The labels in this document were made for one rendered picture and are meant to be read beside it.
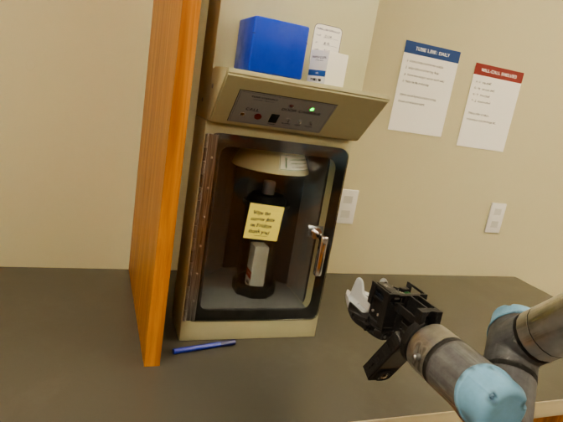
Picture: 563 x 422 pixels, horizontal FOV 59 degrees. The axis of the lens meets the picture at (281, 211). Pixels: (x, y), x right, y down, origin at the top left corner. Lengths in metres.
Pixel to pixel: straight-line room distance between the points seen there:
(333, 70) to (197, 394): 0.64
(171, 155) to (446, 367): 0.54
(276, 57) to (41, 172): 0.76
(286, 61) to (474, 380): 0.58
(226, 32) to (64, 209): 0.70
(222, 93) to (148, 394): 0.54
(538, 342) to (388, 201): 1.01
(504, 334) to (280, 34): 0.59
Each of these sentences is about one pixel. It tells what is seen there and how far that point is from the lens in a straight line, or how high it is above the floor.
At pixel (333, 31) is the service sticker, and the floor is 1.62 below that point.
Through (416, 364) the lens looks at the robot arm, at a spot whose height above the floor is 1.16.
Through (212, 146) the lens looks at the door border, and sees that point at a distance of 0.96.
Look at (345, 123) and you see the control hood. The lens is 1.00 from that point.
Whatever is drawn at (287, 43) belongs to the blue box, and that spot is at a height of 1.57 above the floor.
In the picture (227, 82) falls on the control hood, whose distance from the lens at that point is 0.87.
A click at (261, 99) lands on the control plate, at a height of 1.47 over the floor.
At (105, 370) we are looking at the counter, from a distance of 1.01.
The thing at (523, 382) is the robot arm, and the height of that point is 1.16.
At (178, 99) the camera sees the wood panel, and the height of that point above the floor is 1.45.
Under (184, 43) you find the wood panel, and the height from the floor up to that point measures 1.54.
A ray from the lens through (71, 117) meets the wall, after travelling 1.38.
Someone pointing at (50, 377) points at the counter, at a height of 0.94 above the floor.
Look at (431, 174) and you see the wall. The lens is 1.76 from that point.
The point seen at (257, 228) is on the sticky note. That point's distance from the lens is 1.03.
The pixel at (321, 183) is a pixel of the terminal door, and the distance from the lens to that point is 1.05.
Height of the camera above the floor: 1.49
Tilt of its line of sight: 14 degrees down
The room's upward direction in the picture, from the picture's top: 9 degrees clockwise
